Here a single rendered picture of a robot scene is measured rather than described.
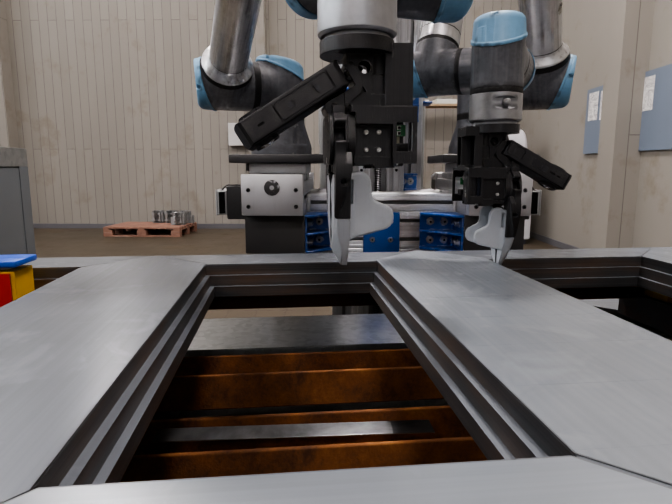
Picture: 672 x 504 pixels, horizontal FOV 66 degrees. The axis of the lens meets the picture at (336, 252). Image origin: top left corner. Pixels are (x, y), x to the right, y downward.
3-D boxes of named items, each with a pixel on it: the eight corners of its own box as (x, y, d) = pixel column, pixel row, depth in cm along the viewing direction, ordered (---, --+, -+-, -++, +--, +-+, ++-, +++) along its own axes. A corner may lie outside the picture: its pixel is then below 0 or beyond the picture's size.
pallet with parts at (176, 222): (198, 230, 843) (197, 209, 838) (182, 237, 761) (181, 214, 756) (124, 230, 844) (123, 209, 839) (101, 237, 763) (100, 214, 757)
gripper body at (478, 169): (450, 205, 82) (453, 127, 80) (503, 204, 83) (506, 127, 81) (468, 209, 75) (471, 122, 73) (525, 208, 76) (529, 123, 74)
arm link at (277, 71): (311, 113, 126) (311, 54, 123) (256, 111, 121) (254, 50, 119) (297, 117, 137) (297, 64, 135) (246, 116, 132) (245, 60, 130)
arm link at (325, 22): (320, -23, 44) (313, 8, 52) (321, 34, 45) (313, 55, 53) (406, -19, 45) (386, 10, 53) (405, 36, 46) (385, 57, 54)
